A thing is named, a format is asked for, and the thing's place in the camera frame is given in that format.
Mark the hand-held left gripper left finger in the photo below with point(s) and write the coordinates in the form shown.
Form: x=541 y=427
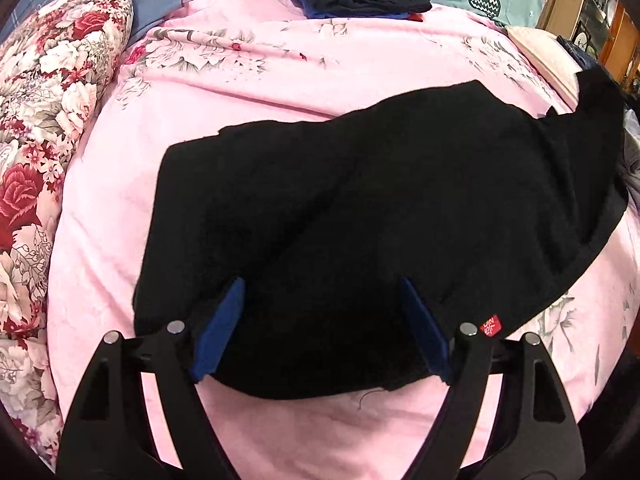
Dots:
x=220 y=327

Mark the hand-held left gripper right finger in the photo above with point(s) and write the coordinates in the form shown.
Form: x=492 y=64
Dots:
x=425 y=327

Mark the black pants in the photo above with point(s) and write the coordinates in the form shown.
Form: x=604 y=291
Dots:
x=380 y=240

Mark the pink floral blanket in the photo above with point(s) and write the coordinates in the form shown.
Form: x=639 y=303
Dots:
x=310 y=125

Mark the red floral quilt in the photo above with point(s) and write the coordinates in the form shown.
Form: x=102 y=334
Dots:
x=45 y=135

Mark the cream folded cloth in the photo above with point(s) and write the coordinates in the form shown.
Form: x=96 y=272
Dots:
x=547 y=55

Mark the wooden cabinet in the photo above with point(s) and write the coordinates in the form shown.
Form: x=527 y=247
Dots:
x=595 y=15

